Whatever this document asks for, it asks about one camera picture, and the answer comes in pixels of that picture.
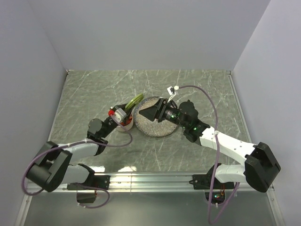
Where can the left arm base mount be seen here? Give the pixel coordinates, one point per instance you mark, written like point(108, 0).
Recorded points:
point(98, 181)

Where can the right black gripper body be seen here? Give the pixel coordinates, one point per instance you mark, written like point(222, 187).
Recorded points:
point(170, 114)

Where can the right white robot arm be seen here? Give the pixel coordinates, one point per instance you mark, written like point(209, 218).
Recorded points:
point(257, 164)

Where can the green round lid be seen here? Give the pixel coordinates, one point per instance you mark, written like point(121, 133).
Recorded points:
point(133, 102)

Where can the speckled ceramic plate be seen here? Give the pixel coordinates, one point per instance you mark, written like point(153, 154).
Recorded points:
point(152, 128)

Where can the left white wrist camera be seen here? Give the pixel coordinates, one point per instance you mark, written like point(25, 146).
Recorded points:
point(119, 114)

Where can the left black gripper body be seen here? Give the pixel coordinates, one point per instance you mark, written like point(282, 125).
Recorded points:
point(110, 127)

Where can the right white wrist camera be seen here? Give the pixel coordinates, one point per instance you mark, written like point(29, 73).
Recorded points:
point(172, 90)

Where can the aluminium mounting rail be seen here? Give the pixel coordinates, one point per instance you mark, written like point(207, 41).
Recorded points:
point(135, 182)

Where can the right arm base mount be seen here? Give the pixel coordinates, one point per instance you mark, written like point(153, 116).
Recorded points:
point(203, 181)

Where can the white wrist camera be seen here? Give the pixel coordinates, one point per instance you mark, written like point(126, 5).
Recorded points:
point(119, 114)
point(172, 90)

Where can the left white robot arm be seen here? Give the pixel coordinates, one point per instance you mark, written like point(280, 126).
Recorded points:
point(52, 166)

